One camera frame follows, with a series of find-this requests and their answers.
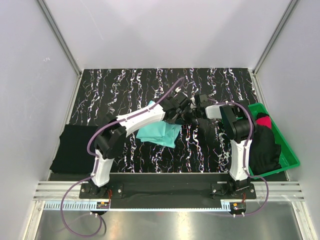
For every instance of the green plastic bin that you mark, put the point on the green plastic bin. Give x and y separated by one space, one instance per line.
287 159

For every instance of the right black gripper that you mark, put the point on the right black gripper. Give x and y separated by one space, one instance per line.
186 115

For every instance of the right aluminium corner post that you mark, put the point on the right aluminium corner post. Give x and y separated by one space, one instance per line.
276 34

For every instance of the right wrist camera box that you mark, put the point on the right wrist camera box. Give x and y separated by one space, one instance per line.
199 101

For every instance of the red t shirt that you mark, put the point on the red t shirt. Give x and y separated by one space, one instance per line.
264 121

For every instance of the aluminium corner post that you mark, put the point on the aluminium corner post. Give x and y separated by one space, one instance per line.
58 35
276 34

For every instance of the aluminium frame rail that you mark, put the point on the aluminium frame rail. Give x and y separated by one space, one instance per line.
63 195

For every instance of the folded black t shirt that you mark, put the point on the folded black t shirt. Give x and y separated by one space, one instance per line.
72 156

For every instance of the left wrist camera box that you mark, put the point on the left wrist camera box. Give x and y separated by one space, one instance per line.
180 99

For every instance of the left aluminium corner post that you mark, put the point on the left aluminium corner post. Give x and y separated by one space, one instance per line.
58 35

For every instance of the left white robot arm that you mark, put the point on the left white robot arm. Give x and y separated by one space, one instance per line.
109 140

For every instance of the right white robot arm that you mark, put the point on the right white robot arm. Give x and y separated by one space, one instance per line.
239 127

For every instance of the black t shirt in bin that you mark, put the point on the black t shirt in bin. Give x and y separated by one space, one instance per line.
264 154

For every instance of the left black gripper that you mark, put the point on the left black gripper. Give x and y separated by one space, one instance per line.
172 121

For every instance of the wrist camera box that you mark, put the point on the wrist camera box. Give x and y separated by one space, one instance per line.
199 101
180 99

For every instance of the turquoise t shirt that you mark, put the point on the turquoise t shirt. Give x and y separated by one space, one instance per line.
157 131

